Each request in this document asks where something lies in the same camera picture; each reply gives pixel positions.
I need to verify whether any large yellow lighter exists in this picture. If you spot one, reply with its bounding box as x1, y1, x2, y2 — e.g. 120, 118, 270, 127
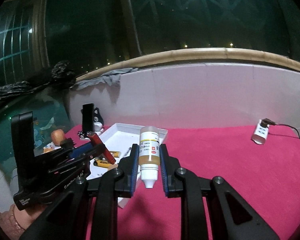
110, 151, 121, 158

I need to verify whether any red lighter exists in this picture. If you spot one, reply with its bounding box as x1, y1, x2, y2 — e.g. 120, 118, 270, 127
87, 133, 116, 164

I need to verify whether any white medicine bottle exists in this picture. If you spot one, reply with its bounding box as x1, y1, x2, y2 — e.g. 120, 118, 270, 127
139, 126, 160, 189

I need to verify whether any left hand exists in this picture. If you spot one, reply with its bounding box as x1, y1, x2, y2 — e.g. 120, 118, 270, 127
0, 204, 47, 240

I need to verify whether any beige tape roll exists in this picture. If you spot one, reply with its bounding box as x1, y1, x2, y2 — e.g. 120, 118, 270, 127
108, 164, 118, 171

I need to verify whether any small yellow lighter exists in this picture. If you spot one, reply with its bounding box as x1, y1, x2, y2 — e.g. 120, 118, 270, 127
93, 159, 111, 168

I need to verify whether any black power adapter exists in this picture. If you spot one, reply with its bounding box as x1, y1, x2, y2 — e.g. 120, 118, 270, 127
60, 138, 75, 150

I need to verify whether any white cardboard tray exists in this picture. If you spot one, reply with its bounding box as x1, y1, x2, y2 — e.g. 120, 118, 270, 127
87, 123, 168, 209

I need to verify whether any white earbuds case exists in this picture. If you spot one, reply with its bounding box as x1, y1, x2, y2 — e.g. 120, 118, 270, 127
93, 122, 103, 132

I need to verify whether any pink table cloth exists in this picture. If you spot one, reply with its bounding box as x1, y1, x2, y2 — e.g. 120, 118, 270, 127
65, 125, 300, 240

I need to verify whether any black smartphone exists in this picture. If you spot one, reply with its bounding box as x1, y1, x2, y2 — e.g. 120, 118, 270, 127
82, 103, 94, 133

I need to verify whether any white power strip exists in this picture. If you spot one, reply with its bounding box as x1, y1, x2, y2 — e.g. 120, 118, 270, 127
251, 119, 269, 145

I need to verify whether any black plastic bag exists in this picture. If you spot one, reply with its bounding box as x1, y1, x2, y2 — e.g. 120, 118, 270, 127
0, 61, 76, 111

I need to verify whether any black charging cable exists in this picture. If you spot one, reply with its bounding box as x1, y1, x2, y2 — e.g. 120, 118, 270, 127
261, 117, 300, 140

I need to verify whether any grey cloth on rail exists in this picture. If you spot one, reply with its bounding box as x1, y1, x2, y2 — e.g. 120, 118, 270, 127
70, 67, 139, 90

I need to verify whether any bamboo rail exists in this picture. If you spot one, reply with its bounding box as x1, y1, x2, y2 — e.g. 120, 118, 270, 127
76, 48, 300, 82

